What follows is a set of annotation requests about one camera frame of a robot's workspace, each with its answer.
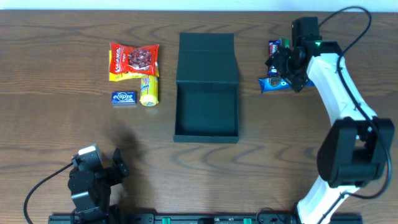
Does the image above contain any blue oreo cookie pack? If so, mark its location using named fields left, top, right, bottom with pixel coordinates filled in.
left=257, top=76, right=315, bottom=95

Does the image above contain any dark green box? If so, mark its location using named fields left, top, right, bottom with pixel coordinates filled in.
left=174, top=33, right=239, bottom=144

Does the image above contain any yellow candy bag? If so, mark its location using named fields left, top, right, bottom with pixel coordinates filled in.
left=109, top=50, right=159, bottom=82

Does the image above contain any red candy bag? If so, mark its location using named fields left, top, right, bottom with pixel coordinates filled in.
left=109, top=42, right=159, bottom=76

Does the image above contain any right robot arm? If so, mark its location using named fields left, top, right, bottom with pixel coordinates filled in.
left=266, top=40, right=395, bottom=223

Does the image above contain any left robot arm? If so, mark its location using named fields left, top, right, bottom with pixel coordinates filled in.
left=68, top=144, right=129, bottom=223

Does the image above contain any purple dairy milk bar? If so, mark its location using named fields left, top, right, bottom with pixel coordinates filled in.
left=267, top=39, right=282, bottom=77

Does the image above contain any green chocolate bar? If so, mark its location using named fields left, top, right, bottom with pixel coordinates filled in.
left=279, top=39, right=290, bottom=49

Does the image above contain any blue eclipse mint tin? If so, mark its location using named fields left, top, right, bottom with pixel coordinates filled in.
left=111, top=91, right=136, bottom=105

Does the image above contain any yellow candy roll tube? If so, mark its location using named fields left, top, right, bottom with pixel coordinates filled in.
left=140, top=75, right=159, bottom=106

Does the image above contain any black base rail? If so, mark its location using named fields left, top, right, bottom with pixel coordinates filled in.
left=48, top=213, right=363, bottom=224

